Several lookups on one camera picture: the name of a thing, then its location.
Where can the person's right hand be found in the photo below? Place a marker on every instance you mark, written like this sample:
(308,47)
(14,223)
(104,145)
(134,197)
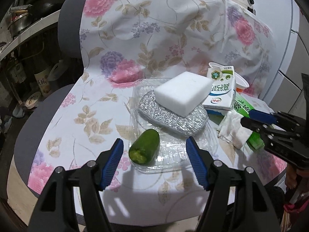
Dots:
(291,175)

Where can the bitten green cucumber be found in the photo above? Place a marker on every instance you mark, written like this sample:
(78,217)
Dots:
(144,148)

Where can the metal kitchen shelf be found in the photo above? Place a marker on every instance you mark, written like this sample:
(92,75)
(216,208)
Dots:
(31,31)

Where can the white milk carton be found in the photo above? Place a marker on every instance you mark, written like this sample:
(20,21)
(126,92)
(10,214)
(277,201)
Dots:
(222,96)

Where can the grey refrigerator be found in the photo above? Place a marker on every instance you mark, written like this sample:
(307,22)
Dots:
(283,90)

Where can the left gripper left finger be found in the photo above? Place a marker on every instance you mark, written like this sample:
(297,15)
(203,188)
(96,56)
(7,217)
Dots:
(107,163)

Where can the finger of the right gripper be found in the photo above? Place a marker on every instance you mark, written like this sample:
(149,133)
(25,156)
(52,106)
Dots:
(254,125)
(262,117)

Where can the floral cloth cover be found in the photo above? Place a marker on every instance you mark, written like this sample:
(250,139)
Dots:
(123,41)

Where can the silver scouring pad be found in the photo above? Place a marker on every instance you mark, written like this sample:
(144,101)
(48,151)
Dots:
(190,125)

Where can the clear plastic tray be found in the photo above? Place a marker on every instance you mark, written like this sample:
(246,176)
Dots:
(171,154)

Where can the grey padded chair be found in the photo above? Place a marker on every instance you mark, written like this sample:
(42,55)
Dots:
(67,24)

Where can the green tea plastic bottle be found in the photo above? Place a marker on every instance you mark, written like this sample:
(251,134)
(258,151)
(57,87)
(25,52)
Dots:
(243,104)

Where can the white sponge block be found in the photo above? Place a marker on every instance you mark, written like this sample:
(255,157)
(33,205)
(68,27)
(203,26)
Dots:
(183,93)

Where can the white tissue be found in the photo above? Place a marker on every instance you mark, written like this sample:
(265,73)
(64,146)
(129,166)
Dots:
(231,130)

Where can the orange white noodle bowl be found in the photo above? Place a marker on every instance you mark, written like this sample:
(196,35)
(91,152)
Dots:
(241,83)

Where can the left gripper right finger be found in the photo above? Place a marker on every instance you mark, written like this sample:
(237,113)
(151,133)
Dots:
(200,161)

